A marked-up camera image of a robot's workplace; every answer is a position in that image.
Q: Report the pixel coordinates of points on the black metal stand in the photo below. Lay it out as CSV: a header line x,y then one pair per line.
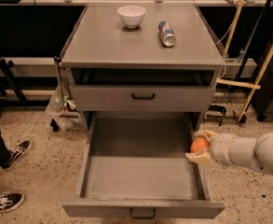
x,y
11,81

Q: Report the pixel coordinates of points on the wooden easel frame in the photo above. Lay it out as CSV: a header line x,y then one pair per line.
x,y
234,82

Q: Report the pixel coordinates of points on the closed grey upper drawer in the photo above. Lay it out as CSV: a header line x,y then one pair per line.
x,y
118,98

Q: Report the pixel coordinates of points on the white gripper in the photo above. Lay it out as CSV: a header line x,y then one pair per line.
x,y
220,148

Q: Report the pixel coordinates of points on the black drawer handle lower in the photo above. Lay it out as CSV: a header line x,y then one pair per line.
x,y
140,213

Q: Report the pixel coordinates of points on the white ceramic bowl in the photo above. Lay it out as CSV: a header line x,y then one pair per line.
x,y
131,16

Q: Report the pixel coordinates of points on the black sneaker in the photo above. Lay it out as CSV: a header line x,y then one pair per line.
x,y
10,201
19,151

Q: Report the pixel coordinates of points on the open grey middle drawer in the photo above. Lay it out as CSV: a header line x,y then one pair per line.
x,y
137,160

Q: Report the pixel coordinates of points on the silver blue soda can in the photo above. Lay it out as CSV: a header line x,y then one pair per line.
x,y
166,34

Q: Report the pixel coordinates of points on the black drawer handle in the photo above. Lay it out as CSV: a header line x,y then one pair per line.
x,y
135,96
140,213

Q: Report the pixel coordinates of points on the black drawer handle upper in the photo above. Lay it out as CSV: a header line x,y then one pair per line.
x,y
135,96

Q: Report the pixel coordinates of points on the black sneaker upper left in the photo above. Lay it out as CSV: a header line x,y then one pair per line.
x,y
19,151

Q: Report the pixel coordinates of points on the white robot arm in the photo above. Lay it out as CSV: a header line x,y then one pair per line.
x,y
252,153

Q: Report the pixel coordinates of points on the black sneaker lower left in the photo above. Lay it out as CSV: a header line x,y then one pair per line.
x,y
10,201

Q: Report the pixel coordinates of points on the orange fruit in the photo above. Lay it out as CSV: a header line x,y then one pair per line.
x,y
199,144

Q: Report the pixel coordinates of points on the grey drawer cabinet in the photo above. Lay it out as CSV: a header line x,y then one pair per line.
x,y
103,51

